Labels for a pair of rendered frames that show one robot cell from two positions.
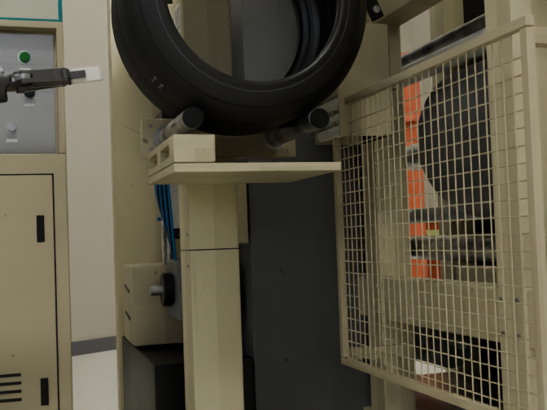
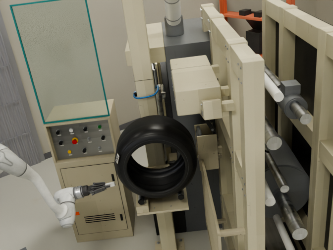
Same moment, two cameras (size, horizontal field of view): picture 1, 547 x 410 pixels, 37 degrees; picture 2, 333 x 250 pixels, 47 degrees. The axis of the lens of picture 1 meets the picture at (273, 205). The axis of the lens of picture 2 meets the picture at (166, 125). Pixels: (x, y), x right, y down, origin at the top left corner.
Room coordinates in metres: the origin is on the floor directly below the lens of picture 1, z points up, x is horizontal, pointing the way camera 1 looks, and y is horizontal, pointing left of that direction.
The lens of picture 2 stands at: (-0.30, -0.76, 2.54)
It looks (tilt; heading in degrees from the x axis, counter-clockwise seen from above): 26 degrees down; 18
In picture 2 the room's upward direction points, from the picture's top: 7 degrees counter-clockwise
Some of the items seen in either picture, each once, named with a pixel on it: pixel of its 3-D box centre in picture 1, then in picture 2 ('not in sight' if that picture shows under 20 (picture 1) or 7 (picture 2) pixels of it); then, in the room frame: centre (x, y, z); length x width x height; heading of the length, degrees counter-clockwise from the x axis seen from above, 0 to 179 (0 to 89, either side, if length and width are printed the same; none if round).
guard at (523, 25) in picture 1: (415, 229); (211, 227); (1.78, -0.31, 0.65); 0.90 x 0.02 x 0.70; 17
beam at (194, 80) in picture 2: not in sight; (193, 82); (1.87, -0.24, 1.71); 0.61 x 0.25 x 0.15; 17
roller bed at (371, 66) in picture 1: (350, 85); (206, 146); (2.23, -0.22, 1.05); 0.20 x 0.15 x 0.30; 17
